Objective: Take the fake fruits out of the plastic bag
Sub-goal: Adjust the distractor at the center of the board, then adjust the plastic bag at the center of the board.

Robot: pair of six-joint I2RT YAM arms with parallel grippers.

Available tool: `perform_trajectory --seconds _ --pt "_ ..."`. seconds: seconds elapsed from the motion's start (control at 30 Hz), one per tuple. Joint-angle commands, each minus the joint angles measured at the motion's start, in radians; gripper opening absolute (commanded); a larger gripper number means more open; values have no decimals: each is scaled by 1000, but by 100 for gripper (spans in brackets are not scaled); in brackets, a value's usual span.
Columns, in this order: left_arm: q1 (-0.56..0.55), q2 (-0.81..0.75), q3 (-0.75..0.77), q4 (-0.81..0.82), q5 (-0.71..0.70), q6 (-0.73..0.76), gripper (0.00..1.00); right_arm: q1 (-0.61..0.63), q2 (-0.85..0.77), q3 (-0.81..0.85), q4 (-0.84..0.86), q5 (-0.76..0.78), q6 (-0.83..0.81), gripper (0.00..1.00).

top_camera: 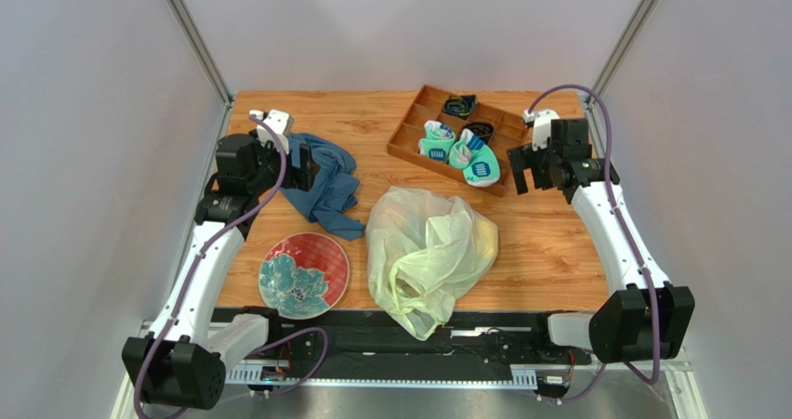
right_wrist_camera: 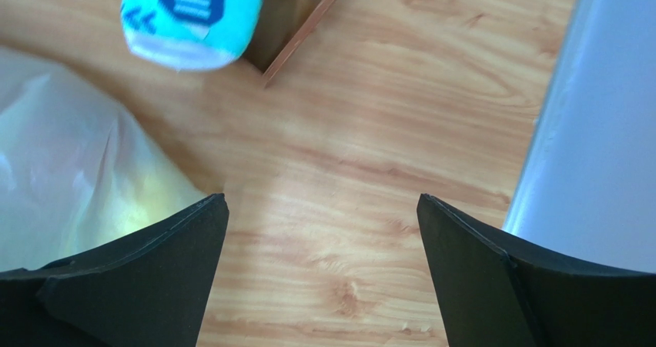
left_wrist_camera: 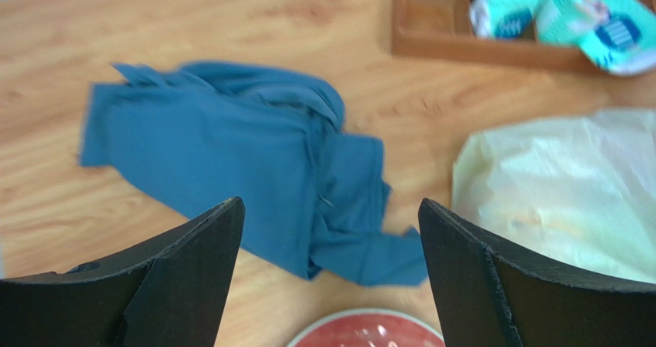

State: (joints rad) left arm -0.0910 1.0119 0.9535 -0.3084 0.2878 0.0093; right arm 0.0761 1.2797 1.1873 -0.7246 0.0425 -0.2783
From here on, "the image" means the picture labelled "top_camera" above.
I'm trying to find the red and teal floral plate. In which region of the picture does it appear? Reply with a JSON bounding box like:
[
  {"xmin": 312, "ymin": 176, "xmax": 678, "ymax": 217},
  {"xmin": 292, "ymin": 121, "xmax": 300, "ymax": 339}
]
[{"xmin": 257, "ymin": 232, "xmax": 350, "ymax": 321}]

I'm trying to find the pale yellow plastic bag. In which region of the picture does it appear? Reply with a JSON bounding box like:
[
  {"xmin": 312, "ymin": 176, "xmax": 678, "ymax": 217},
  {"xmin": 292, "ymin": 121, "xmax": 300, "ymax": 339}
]
[{"xmin": 365, "ymin": 187, "xmax": 499, "ymax": 341}]

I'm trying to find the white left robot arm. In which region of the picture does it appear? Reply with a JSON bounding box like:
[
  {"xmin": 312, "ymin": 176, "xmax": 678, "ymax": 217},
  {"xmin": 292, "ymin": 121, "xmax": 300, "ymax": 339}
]
[{"xmin": 122, "ymin": 132, "xmax": 321, "ymax": 416}]

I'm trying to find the black sock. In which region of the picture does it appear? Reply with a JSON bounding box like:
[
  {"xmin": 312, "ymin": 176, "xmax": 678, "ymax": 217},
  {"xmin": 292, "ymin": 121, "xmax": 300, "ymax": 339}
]
[{"xmin": 462, "ymin": 121, "xmax": 495, "ymax": 144}]

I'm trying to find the teal white sock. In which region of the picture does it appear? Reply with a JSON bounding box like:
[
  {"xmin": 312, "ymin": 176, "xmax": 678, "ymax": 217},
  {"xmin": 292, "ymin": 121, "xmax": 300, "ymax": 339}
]
[
  {"xmin": 448, "ymin": 129, "xmax": 501, "ymax": 188},
  {"xmin": 418, "ymin": 120, "xmax": 456, "ymax": 163}
]

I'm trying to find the teal white sock left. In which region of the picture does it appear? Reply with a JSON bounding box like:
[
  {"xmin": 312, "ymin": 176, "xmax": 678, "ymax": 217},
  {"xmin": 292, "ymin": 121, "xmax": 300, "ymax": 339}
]
[{"xmin": 418, "ymin": 120, "xmax": 456, "ymax": 163}]

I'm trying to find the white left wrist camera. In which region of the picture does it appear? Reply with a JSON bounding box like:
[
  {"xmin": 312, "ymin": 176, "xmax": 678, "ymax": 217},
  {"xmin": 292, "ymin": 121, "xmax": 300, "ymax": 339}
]
[{"xmin": 248, "ymin": 110, "xmax": 294, "ymax": 154}]

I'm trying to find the teal white sock right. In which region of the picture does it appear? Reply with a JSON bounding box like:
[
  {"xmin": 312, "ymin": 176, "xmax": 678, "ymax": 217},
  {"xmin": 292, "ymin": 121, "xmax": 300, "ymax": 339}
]
[{"xmin": 448, "ymin": 129, "xmax": 501, "ymax": 188}]

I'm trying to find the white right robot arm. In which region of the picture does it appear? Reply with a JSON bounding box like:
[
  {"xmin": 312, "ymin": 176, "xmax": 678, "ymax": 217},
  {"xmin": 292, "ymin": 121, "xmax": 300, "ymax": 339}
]
[{"xmin": 508, "ymin": 111, "xmax": 695, "ymax": 363}]

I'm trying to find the blue cloth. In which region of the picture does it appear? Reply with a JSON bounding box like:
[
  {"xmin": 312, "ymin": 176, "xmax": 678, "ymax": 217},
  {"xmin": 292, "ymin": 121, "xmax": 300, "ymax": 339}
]
[{"xmin": 281, "ymin": 133, "xmax": 365, "ymax": 241}]

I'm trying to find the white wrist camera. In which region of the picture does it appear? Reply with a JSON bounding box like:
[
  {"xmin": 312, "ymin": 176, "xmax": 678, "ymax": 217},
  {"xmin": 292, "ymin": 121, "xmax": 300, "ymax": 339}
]
[
  {"xmin": 522, "ymin": 109, "xmax": 561, "ymax": 151},
  {"xmin": 248, "ymin": 110, "xmax": 294, "ymax": 154}
]

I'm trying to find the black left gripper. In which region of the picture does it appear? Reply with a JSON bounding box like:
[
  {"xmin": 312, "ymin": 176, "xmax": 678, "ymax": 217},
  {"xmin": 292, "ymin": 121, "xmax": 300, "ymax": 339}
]
[{"xmin": 246, "ymin": 130, "xmax": 321, "ymax": 196}]

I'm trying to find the wooden compartment tray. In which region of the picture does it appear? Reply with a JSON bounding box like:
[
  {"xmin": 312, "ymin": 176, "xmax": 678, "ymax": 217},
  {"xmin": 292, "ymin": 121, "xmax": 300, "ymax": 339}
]
[{"xmin": 388, "ymin": 85, "xmax": 529, "ymax": 197}]

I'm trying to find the dark blue yellow sock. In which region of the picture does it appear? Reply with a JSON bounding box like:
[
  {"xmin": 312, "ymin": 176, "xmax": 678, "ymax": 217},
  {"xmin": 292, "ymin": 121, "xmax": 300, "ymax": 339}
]
[{"xmin": 442, "ymin": 95, "xmax": 478, "ymax": 120}]

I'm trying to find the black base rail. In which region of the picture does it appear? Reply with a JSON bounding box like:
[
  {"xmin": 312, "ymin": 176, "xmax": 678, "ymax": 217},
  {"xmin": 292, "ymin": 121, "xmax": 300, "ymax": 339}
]
[{"xmin": 139, "ymin": 308, "xmax": 688, "ymax": 388}]

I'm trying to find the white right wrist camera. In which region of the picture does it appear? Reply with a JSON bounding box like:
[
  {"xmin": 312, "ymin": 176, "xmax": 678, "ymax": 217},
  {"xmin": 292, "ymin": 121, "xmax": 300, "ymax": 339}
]
[{"xmin": 522, "ymin": 109, "xmax": 561, "ymax": 151}]

